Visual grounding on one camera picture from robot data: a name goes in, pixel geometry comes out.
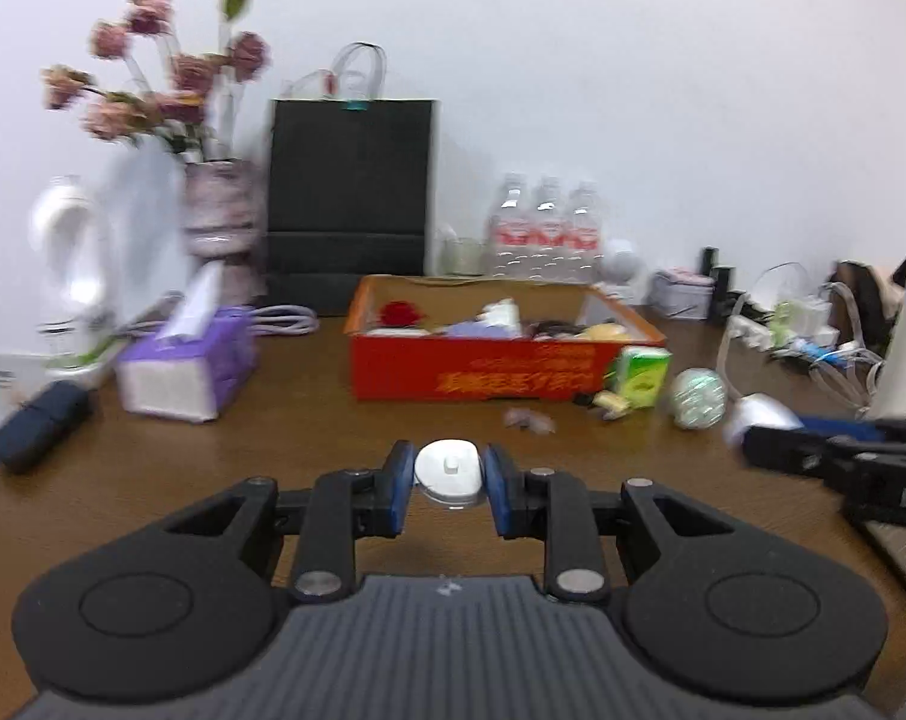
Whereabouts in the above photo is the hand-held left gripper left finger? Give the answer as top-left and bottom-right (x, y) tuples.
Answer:
(164, 439), (418, 602)

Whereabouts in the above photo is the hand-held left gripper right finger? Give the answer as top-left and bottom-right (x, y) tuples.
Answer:
(483, 442), (735, 605)

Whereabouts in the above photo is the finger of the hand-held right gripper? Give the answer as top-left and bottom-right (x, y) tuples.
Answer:
(800, 416), (906, 444)
(739, 424), (848, 478)

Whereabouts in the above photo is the white rounded gadget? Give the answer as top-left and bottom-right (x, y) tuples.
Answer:
(724, 392), (803, 445)

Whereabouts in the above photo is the white round puck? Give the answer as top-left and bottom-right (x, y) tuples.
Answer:
(414, 439), (488, 509)

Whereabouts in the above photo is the red cardboard box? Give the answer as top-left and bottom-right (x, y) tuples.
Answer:
(346, 274), (668, 403)

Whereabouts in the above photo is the purple cloth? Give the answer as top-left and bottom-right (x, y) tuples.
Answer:
(444, 320), (523, 339)

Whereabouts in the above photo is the red artificial rose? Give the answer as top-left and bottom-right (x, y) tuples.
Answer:
(378, 301), (431, 330)

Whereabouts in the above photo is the white tissue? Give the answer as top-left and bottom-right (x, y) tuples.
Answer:
(479, 298), (522, 331)

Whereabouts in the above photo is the small pink trinket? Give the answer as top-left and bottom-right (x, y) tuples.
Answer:
(503, 406), (558, 437)

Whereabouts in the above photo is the silver green ball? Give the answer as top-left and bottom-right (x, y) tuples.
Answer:
(670, 367), (728, 433)

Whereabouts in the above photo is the small yellow packet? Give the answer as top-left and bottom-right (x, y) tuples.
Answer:
(591, 389), (635, 422)

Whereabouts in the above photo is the brown and pink bag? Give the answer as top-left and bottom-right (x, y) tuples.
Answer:
(831, 258), (906, 309)

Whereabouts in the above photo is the green drink carton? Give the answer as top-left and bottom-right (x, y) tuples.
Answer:
(610, 346), (672, 410)

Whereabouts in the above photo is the small white patterned box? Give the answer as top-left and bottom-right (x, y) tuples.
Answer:
(651, 267), (717, 319)

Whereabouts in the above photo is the clear glass cup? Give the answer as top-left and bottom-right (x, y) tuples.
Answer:
(441, 224), (488, 277)

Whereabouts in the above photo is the purple tissue box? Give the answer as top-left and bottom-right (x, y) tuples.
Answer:
(115, 262), (260, 423)

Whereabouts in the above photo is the white round lamp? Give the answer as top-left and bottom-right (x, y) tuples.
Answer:
(602, 238), (642, 290)

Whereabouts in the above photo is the clear water bottle red label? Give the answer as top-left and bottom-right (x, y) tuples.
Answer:
(565, 181), (605, 284)
(486, 173), (533, 279)
(528, 175), (571, 283)

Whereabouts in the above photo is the black paper bag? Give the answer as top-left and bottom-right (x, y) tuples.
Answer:
(265, 41), (443, 317)

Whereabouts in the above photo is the pink marbled vase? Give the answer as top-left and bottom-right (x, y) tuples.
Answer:
(181, 157), (269, 302)

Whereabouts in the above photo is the dark blue pouch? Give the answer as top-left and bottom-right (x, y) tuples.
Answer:
(0, 380), (95, 474)

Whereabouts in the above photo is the white card box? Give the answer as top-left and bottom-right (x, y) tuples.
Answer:
(0, 348), (50, 422)

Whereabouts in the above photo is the dried pink flower bouquet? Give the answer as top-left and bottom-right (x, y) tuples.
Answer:
(40, 0), (274, 163)

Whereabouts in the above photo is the pile of chargers and cables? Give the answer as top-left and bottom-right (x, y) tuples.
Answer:
(766, 298), (885, 391)

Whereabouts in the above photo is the lilac cable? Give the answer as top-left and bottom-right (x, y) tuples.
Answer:
(249, 303), (321, 335)

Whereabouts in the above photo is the white handled appliance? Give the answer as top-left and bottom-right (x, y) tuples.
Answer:
(28, 175), (125, 383)

